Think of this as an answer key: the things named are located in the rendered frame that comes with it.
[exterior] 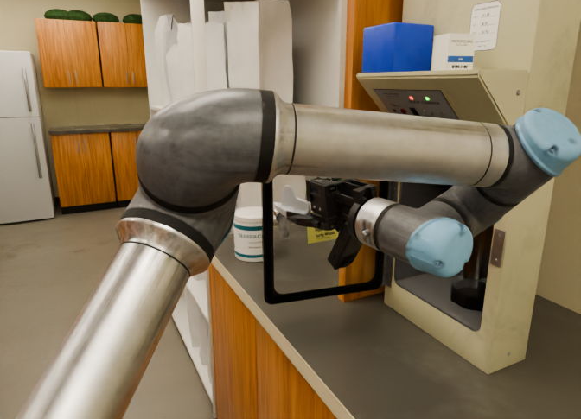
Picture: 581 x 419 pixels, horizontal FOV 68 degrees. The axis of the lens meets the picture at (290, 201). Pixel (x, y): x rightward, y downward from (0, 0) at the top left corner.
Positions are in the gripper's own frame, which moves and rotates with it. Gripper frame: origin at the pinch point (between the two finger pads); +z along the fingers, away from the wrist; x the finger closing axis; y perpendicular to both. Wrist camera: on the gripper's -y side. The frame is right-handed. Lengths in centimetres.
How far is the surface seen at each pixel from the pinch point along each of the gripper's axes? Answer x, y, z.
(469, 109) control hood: -23.6, 15.0, -20.0
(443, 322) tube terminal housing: -24.3, -31.2, -15.5
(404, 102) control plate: -24.9, 15.2, -4.4
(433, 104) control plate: -24.1, 15.2, -12.2
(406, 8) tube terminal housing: -35.4, 32.9, 4.1
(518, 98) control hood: -27.2, 16.5, -26.3
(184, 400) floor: 7, -129, 108
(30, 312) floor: 62, -124, 247
